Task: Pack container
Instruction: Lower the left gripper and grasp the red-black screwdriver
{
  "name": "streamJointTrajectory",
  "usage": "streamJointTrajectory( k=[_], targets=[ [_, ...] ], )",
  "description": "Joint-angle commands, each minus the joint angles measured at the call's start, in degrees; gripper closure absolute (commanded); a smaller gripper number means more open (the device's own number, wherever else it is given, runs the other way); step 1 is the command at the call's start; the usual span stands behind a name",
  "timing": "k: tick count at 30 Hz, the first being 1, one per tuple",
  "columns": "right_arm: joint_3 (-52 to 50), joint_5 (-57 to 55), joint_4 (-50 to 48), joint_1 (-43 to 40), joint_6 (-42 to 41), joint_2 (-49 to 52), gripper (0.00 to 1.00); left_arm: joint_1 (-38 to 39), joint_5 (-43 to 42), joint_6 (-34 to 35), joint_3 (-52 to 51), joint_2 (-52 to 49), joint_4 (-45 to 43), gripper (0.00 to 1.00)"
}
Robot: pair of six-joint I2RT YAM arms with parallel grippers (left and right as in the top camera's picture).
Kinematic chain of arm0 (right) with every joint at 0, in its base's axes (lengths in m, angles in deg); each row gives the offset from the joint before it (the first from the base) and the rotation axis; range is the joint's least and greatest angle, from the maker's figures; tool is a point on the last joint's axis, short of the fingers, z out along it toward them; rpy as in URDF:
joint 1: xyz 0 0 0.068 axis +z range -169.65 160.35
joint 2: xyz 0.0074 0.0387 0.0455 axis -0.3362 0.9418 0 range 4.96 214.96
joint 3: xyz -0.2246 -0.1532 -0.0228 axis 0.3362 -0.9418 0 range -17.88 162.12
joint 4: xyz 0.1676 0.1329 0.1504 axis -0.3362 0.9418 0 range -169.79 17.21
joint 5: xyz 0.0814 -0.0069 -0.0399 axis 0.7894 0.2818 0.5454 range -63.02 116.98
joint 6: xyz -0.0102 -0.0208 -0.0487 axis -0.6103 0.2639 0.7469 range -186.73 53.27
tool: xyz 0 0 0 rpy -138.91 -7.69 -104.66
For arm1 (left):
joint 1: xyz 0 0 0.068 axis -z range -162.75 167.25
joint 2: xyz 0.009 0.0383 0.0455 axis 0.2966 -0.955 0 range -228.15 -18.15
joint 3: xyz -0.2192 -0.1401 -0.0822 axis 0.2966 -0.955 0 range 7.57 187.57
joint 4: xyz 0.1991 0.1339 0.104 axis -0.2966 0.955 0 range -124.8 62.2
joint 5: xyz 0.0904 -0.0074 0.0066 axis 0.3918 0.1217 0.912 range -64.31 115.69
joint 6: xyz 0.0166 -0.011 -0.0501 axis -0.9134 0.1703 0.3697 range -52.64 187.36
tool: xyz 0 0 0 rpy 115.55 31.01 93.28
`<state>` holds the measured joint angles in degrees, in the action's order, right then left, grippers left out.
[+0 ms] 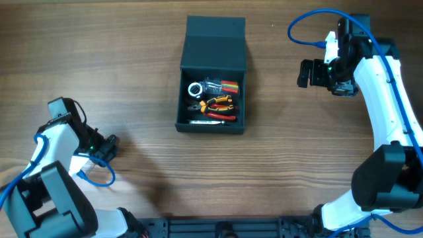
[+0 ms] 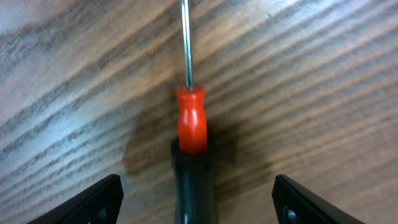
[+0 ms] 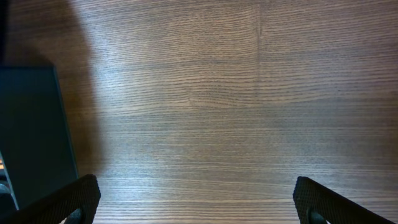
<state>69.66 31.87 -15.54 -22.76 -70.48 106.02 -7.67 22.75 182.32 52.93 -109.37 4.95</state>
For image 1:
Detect dark green box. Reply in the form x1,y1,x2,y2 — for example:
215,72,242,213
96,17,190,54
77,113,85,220
175,16,247,134

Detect clear screwdriver set case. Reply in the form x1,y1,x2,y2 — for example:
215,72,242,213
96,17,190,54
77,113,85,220
201,79,240,95

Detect silver combination wrench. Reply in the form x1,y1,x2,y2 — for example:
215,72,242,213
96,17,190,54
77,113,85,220
188,120,226,126

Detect red handled snips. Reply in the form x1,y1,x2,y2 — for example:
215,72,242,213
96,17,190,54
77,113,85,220
204,103,237,122

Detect orange black pliers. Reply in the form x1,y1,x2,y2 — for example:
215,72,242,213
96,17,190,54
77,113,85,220
188,95,235,115

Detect black white tape measure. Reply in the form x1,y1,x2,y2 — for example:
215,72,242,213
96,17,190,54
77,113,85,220
188,82,204,99

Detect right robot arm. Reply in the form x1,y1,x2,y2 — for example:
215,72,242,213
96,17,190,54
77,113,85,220
297,12,422,237

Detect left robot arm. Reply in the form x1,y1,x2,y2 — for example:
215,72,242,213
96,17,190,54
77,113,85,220
1,97,148,238

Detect right blue cable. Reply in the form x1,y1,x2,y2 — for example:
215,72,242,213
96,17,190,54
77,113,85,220
286,8,423,238

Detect blue cable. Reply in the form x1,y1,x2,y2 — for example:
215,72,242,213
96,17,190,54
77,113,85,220
0,133,116,212
286,8,423,238

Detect left blue cable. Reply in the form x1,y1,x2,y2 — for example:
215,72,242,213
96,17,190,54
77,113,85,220
0,133,116,212

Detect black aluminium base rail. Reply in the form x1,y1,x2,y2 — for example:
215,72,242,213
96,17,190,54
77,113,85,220
135,215,371,238

